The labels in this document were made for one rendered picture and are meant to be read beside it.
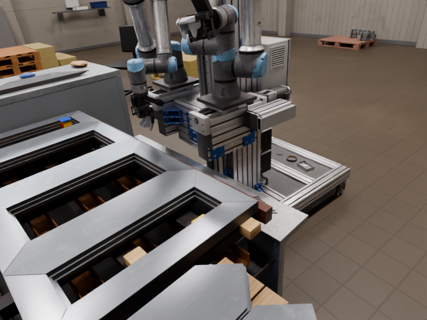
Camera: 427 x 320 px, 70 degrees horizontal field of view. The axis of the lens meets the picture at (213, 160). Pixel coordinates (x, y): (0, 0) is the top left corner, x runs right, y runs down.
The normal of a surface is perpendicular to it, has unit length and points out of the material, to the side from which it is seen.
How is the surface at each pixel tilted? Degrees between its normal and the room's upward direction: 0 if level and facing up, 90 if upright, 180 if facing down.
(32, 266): 0
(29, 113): 90
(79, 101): 90
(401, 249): 0
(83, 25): 90
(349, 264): 0
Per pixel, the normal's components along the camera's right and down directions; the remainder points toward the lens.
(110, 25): 0.61, 0.36
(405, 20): -0.79, 0.35
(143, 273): -0.07, -0.87
